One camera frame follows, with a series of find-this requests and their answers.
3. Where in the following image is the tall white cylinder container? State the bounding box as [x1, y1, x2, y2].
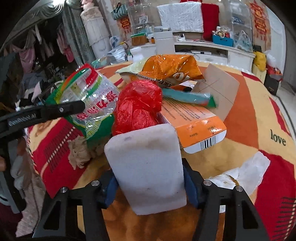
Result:
[154, 31, 175, 55]

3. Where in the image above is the left hand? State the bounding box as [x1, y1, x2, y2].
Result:
[0, 157, 6, 172]

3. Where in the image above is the white lace covered television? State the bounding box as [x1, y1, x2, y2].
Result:
[157, 1, 204, 33]

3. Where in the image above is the orange white Crestor box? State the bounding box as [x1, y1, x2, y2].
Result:
[158, 97, 227, 154]

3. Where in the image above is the crumpled white tissue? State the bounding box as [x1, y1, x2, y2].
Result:
[209, 152, 271, 204]

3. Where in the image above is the orange yellow snack bag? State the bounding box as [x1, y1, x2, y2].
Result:
[116, 54, 204, 87]

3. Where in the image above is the red plastic bag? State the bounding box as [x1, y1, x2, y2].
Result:
[112, 80, 163, 136]

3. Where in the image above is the teal green wrapper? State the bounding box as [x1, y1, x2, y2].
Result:
[162, 88, 217, 108]

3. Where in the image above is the white TV cabinet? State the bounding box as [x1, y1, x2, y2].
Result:
[138, 40, 256, 72]

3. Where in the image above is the black gift box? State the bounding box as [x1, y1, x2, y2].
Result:
[264, 74, 282, 96]

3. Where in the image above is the blue storage basket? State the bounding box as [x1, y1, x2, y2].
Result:
[212, 35, 234, 47]

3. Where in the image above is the beige tissue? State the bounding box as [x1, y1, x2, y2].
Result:
[67, 136, 105, 170]

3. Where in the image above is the white sponge block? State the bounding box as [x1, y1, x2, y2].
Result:
[104, 123, 187, 215]

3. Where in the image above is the green printed plastic bag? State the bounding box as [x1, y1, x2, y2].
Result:
[46, 64, 119, 148]

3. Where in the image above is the red orange patterned blanket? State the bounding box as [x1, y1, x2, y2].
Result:
[28, 66, 295, 240]

